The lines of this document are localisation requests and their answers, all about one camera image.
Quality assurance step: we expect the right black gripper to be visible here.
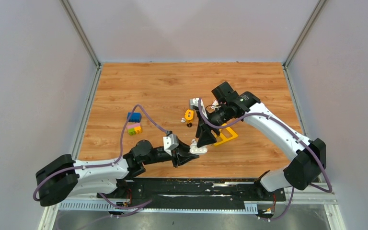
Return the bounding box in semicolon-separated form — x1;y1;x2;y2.
195;103;231;148

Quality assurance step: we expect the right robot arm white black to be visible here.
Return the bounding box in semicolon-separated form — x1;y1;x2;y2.
189;81;326;200

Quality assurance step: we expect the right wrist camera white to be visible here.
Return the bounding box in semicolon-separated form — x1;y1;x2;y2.
189;97;204;110

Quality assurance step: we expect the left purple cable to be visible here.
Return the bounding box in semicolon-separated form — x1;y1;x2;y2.
32;104;172;219

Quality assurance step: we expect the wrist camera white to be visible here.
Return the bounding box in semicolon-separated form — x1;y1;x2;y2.
163;131;179;157
189;97;204;110

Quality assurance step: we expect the pink green orange brick stack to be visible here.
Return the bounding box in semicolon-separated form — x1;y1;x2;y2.
126;123;143;136

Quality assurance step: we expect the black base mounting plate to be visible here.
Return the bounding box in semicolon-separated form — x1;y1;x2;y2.
105;178;286;210

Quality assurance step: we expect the blue toy brick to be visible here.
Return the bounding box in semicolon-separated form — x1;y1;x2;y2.
126;112;142;123

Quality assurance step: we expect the white earbud charging case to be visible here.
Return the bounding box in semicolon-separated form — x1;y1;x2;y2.
190;142;208;155

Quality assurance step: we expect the yellow triangular toy frame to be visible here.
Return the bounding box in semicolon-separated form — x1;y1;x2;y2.
212;127;238;146

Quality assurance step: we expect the yellow traffic light block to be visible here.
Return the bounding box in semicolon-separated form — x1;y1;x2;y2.
184;109;195;123

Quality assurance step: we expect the white slotted cable duct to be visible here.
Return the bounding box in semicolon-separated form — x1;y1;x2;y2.
58;200;259;215

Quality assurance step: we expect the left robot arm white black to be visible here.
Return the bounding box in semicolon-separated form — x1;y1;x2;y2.
33;134;207;207

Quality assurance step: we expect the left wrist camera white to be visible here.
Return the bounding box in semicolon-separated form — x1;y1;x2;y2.
163;131;179;157

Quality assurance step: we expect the pink picture card block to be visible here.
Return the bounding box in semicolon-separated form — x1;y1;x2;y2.
210;100;220;110

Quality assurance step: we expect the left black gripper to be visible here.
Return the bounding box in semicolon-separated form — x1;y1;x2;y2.
142;137;200;168

